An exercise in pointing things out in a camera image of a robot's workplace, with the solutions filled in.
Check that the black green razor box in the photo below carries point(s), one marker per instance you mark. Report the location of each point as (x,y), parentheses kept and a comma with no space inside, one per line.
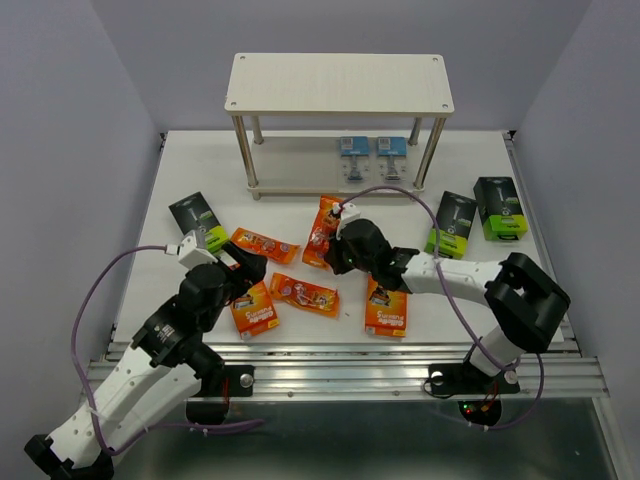
(454,218)
(193,213)

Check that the far right black green box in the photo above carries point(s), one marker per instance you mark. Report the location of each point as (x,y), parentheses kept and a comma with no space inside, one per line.
(500,210)

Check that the white two-tier shelf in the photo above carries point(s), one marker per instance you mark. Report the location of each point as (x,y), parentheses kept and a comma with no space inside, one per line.
(330,85)

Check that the right orange Gillette Fusion pack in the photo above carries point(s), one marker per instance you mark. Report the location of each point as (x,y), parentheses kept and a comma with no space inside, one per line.
(386,311)

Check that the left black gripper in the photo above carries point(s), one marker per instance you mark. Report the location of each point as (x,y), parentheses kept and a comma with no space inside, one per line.
(252,269)

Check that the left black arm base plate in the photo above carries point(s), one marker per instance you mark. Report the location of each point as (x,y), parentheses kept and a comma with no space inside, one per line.
(228,382)

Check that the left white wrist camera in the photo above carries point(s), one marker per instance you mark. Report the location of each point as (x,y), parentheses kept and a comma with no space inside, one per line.
(191,251)

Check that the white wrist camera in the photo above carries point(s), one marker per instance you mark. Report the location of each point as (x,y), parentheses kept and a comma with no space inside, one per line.
(191,251)
(346,213)

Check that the blue clear razor blister pack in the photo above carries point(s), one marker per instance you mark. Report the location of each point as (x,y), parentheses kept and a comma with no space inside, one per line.
(355,165)

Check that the left black green razor box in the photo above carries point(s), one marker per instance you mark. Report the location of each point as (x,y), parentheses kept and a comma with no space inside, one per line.
(193,213)

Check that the aluminium rail frame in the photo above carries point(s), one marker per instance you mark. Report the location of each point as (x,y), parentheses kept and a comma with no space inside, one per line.
(308,357)

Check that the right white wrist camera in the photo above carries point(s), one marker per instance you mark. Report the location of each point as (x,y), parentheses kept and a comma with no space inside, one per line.
(346,213)

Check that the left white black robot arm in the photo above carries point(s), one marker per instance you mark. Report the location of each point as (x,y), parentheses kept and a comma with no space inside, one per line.
(166,362)

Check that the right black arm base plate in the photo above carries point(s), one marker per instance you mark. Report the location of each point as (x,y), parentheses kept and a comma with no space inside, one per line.
(445,380)

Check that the middle black green razor box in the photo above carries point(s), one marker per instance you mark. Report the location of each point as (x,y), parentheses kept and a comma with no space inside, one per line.
(454,218)

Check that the left orange Gillette Fusion pack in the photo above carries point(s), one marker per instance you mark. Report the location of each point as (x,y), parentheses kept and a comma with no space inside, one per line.
(254,312)

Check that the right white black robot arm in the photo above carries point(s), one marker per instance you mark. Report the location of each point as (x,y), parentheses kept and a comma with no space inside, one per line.
(526,303)

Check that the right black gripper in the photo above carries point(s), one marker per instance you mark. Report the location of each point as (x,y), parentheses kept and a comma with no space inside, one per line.
(333,257)

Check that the orange gillette fusion pack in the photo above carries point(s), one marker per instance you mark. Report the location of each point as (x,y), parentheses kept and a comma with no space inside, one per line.
(254,312)
(386,311)

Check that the orange BIC razor bag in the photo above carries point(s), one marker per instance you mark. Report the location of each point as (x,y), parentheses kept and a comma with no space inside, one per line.
(325,224)
(305,296)
(274,250)

